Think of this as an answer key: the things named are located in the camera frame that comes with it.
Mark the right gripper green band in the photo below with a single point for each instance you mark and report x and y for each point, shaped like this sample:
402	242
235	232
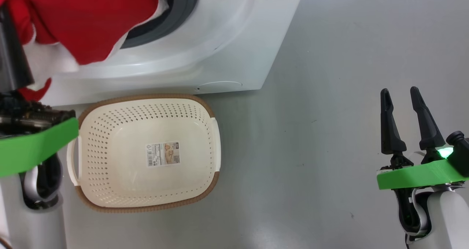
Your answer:
414	175

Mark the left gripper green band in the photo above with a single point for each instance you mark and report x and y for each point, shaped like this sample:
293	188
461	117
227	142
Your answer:
29	146

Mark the red garment with white trim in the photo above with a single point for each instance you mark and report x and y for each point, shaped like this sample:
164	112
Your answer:
91	22

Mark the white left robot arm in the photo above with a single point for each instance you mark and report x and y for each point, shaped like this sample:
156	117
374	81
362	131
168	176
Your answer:
36	227

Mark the cream perforated laundry basket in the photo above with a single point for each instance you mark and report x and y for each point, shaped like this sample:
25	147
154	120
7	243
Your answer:
121	175

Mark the paper label in basket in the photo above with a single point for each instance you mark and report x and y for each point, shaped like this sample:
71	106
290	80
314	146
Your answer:
163	154

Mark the grey rubber door gasket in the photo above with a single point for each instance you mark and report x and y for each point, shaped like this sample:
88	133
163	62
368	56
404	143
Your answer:
176	14

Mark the white front-load washing machine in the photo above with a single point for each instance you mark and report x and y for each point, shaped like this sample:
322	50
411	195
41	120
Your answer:
220	51

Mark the round white filter cover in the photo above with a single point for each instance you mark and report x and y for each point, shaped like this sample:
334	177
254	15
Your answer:
220	85

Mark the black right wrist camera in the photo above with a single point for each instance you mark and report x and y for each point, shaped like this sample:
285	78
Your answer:
461	150

